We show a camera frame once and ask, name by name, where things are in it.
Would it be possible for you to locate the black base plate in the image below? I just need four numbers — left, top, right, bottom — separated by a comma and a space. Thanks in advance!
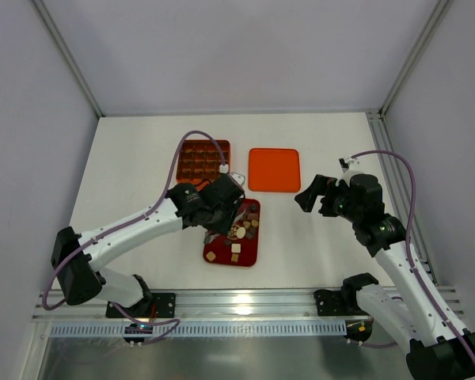
122, 293, 176, 319
313, 289, 369, 317

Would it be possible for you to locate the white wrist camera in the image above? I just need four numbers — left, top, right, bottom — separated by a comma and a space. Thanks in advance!
229, 172, 245, 187
339, 157, 363, 183

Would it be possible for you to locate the orange chocolate tin box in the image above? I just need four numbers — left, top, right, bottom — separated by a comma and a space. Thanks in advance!
176, 139, 222, 188

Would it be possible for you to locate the perforated cable duct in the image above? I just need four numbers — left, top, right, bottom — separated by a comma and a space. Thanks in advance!
49, 319, 347, 338

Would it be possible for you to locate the aluminium front rail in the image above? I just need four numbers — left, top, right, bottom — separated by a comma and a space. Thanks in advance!
32, 286, 464, 321

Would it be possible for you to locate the orange tin lid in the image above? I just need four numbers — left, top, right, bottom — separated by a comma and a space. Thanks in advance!
248, 147, 301, 193

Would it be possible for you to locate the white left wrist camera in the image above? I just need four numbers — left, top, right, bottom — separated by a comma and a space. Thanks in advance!
229, 172, 245, 187

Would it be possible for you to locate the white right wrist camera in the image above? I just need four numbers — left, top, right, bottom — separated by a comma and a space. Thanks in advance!
339, 157, 363, 183

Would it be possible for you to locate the red tray with gold rim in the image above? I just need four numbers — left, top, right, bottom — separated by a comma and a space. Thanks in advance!
203, 199, 260, 268

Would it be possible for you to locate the tan Sweet square chocolate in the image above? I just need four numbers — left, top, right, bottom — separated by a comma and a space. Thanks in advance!
205, 252, 216, 262

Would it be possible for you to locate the white round chocolate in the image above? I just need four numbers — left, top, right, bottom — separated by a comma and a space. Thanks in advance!
236, 226, 246, 239

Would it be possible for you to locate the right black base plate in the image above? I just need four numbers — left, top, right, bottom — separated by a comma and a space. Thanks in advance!
313, 289, 369, 317

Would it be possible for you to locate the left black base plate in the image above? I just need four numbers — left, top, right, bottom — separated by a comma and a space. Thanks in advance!
122, 293, 176, 319

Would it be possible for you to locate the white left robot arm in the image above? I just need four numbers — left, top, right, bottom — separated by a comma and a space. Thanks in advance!
51, 173, 245, 317

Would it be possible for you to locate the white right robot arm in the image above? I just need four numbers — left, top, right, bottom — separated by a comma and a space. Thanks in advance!
294, 173, 475, 379

